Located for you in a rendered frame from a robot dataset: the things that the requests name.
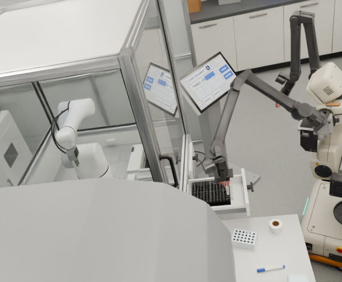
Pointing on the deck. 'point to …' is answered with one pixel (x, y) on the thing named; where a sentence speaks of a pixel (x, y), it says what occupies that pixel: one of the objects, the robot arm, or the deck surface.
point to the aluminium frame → (143, 120)
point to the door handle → (171, 168)
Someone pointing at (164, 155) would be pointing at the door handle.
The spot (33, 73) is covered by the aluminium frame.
